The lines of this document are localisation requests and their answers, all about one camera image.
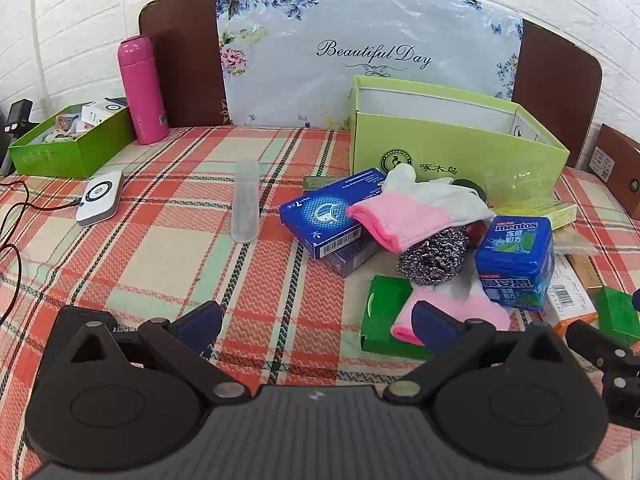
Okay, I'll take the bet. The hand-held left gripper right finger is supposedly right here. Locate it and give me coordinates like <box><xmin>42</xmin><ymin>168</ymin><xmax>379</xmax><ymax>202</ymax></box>
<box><xmin>384</xmin><ymin>300</ymin><xmax>572</xmax><ymax>405</ymax></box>

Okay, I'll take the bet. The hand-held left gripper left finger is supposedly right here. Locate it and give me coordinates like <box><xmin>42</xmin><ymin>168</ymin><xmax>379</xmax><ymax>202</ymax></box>
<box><xmin>50</xmin><ymin>301</ymin><xmax>251</xmax><ymax>406</ymax></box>

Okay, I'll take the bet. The pink white glove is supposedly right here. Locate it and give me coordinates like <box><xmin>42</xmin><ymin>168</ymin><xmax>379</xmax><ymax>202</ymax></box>
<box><xmin>346</xmin><ymin>162</ymin><xmax>496</xmax><ymax>254</ymax></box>
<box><xmin>390</xmin><ymin>277</ymin><xmax>512</xmax><ymax>347</ymax></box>

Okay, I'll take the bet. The purple blue box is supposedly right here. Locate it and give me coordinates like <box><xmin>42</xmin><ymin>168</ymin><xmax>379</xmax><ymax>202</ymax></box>
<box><xmin>320</xmin><ymin>235</ymin><xmax>383</xmax><ymax>278</ymax></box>

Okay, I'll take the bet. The yellow green medicine box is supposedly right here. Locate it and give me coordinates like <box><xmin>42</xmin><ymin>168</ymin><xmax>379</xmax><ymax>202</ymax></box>
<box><xmin>487</xmin><ymin>200</ymin><xmax>578</xmax><ymax>226</ymax></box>

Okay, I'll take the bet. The blue medicine box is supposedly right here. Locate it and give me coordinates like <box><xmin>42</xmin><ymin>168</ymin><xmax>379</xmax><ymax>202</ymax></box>
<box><xmin>278</xmin><ymin>167</ymin><xmax>388</xmax><ymax>260</ymax></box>

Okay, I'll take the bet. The light green box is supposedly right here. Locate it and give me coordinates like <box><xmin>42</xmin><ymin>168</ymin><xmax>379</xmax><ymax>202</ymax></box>
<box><xmin>348</xmin><ymin>75</ymin><xmax>571</xmax><ymax>208</ymax></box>

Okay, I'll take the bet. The small green box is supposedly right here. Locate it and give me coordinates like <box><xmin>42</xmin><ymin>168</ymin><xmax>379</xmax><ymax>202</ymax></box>
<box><xmin>595</xmin><ymin>286</ymin><xmax>640</xmax><ymax>348</ymax></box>

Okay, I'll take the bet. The white orange box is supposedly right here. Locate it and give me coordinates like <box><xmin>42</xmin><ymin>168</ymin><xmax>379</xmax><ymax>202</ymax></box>
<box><xmin>540</xmin><ymin>255</ymin><xmax>598</xmax><ymax>336</ymax></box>

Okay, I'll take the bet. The plaid bed sheet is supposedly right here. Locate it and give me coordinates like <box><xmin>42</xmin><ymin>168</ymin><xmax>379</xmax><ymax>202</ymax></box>
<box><xmin>0</xmin><ymin>125</ymin><xmax>640</xmax><ymax>480</ymax></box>

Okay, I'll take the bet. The steel wool scrubber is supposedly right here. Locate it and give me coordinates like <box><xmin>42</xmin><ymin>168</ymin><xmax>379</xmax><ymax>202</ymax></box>
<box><xmin>396</xmin><ymin>225</ymin><xmax>471</xmax><ymax>286</ymax></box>

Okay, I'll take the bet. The clear plastic wrapper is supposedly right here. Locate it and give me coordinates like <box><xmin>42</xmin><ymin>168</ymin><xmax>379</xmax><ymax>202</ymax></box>
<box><xmin>550</xmin><ymin>222</ymin><xmax>601</xmax><ymax>256</ymax></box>

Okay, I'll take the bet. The blue mint tin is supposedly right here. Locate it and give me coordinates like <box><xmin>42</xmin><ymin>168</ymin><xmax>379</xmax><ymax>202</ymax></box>
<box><xmin>474</xmin><ymin>216</ymin><xmax>555</xmax><ymax>310</ymax></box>

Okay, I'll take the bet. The tall clear plastic cup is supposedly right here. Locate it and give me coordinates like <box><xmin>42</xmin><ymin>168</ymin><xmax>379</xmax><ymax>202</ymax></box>
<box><xmin>231</xmin><ymin>158</ymin><xmax>261</xmax><ymax>243</ymax></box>

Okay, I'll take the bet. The brown cardboard box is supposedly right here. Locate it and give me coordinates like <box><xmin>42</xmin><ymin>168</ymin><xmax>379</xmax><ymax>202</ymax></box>
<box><xmin>582</xmin><ymin>123</ymin><xmax>640</xmax><ymax>218</ymax></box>

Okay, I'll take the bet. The white power bank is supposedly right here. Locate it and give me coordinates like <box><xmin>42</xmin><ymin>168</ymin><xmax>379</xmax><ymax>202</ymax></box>
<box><xmin>76</xmin><ymin>170</ymin><xmax>124</xmax><ymax>227</ymax></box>

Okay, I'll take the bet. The thin green box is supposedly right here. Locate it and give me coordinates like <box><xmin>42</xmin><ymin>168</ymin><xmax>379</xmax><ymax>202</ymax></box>
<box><xmin>302</xmin><ymin>176</ymin><xmax>341</xmax><ymax>196</ymax></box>

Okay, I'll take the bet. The dark green open box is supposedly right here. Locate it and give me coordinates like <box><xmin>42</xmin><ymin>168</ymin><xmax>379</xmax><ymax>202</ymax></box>
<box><xmin>9</xmin><ymin>102</ymin><xmax>137</xmax><ymax>179</ymax></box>

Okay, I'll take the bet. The white gadget box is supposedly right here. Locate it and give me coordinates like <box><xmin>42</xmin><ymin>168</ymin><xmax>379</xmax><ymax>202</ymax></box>
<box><xmin>80</xmin><ymin>100</ymin><xmax>129</xmax><ymax>126</ymax></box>

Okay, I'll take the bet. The pink thermos bottle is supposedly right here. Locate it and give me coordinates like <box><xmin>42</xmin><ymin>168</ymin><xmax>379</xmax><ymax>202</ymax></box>
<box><xmin>117</xmin><ymin>35</ymin><xmax>170</xmax><ymax>146</ymax></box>

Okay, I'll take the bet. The pile of small packets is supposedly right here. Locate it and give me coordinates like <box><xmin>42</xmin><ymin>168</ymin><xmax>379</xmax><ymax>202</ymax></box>
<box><xmin>42</xmin><ymin>114</ymin><xmax>93</xmax><ymax>143</ymax></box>

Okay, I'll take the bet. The black phone stand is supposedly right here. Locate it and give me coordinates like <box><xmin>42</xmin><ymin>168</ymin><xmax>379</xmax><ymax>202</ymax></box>
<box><xmin>0</xmin><ymin>100</ymin><xmax>33</xmax><ymax>176</ymax></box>

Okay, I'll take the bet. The floral plastic package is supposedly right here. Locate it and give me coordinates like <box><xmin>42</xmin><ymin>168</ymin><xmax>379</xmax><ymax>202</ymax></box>
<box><xmin>216</xmin><ymin>0</ymin><xmax>523</xmax><ymax>131</ymax></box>

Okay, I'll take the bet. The black cable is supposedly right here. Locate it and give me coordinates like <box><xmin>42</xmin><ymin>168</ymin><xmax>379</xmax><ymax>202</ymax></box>
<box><xmin>0</xmin><ymin>180</ymin><xmax>81</xmax><ymax>326</ymax></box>

